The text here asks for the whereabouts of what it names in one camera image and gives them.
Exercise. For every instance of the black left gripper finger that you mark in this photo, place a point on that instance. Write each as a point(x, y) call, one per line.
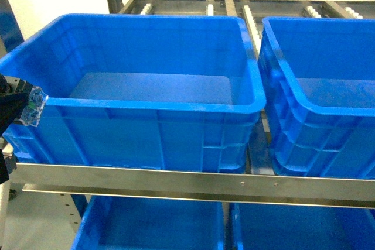
point(12, 105)

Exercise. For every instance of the red mushroom push button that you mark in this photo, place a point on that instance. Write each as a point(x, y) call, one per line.
point(37, 99)

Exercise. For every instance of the lower left blue crate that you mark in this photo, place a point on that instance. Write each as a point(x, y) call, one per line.
point(142, 223)

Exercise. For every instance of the blue plastic crate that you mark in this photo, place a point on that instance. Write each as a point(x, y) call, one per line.
point(318, 77)
point(154, 92)

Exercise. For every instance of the lower middle blue crate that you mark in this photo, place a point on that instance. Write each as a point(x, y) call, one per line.
point(265, 226)

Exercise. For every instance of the metal shelf rack frame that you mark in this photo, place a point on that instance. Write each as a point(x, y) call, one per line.
point(257, 184)

